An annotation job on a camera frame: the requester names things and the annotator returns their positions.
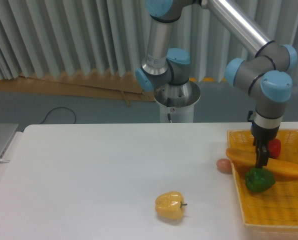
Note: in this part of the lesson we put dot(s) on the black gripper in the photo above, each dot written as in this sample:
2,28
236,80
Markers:
262,135

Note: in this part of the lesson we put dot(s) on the long orange bread loaf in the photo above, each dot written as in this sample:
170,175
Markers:
276,166

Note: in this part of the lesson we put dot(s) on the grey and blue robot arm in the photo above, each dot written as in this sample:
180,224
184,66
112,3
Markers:
165,71

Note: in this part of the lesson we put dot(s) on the red bell pepper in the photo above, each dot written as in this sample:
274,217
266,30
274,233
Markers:
274,147

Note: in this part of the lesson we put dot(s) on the green bell pepper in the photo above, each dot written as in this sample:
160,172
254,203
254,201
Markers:
258,180

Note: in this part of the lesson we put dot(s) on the brown egg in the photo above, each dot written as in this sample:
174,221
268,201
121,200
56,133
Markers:
224,165

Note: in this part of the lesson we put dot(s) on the yellow woven basket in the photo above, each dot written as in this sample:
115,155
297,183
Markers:
276,207

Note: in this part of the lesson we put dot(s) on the yellow bell pepper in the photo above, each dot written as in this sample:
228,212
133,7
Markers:
170,205

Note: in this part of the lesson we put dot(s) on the brown cardboard sheet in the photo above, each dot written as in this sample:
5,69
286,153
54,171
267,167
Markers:
93,85

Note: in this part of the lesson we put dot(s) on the grey pleated curtain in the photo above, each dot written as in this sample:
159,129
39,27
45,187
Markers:
40,37

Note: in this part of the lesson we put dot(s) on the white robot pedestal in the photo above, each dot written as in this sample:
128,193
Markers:
177,102

